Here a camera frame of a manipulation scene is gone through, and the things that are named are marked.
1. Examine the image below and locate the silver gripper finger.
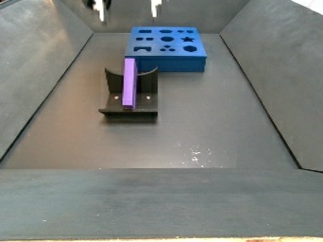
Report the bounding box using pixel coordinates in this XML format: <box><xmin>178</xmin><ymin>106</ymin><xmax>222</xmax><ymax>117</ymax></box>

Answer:
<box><xmin>149</xmin><ymin>0</ymin><xmax>162</xmax><ymax>17</ymax></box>
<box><xmin>93</xmin><ymin>0</ymin><xmax>104</xmax><ymax>22</ymax></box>

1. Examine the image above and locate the purple double-square peg object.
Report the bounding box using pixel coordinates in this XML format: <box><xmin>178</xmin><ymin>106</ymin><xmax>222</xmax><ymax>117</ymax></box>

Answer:
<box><xmin>122</xmin><ymin>58</ymin><xmax>137</xmax><ymax>109</ymax></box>

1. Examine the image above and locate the blue shape-sorting board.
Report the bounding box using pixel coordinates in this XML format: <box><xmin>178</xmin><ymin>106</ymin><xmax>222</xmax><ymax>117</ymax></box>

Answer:
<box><xmin>125</xmin><ymin>26</ymin><xmax>206</xmax><ymax>72</ymax></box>

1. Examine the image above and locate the black curved holder stand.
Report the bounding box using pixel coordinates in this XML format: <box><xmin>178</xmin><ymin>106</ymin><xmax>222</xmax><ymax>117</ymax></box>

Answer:
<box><xmin>98</xmin><ymin>69</ymin><xmax>157</xmax><ymax>123</ymax></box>

